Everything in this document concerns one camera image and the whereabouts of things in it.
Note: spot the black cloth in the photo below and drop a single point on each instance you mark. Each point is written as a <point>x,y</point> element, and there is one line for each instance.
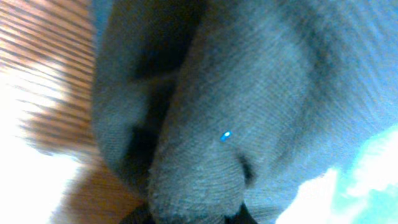
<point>217,111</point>

